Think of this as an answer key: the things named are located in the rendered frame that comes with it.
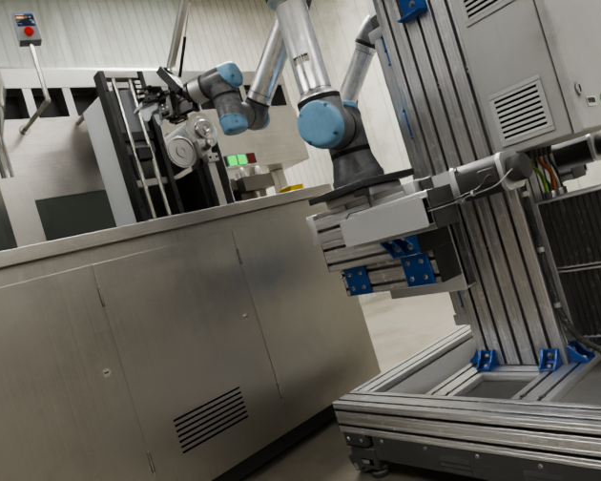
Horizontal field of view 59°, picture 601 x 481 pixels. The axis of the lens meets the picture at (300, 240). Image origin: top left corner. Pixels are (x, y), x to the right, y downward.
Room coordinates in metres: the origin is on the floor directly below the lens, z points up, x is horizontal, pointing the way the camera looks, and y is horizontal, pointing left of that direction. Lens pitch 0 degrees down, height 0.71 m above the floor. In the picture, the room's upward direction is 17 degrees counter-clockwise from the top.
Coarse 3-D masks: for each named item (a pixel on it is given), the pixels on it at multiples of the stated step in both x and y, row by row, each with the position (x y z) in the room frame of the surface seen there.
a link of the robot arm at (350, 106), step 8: (344, 104) 1.46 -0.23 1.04; (352, 104) 1.48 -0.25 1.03; (352, 112) 1.47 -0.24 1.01; (360, 112) 1.50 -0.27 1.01; (360, 120) 1.48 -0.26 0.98; (360, 128) 1.47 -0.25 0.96; (360, 136) 1.47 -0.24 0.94; (352, 144) 1.46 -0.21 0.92; (360, 144) 1.47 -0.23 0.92; (336, 152) 1.48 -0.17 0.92
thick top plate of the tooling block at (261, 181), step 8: (248, 176) 2.20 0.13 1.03; (256, 176) 2.23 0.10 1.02; (264, 176) 2.26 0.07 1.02; (272, 176) 2.29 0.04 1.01; (240, 184) 2.20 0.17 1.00; (248, 184) 2.19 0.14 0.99; (256, 184) 2.22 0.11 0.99; (264, 184) 2.25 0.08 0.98; (272, 184) 2.28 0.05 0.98; (240, 192) 2.21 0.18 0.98; (248, 192) 2.24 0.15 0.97
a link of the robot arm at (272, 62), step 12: (276, 24) 1.52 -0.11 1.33; (276, 36) 1.52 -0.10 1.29; (264, 48) 1.55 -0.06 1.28; (276, 48) 1.53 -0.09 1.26; (264, 60) 1.55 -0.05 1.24; (276, 60) 1.54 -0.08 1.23; (264, 72) 1.55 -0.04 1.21; (276, 72) 1.56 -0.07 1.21; (252, 84) 1.58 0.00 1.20; (264, 84) 1.56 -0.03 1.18; (276, 84) 1.58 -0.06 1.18; (252, 96) 1.58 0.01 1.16; (264, 96) 1.58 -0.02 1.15; (264, 108) 1.59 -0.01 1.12; (264, 120) 1.63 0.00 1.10
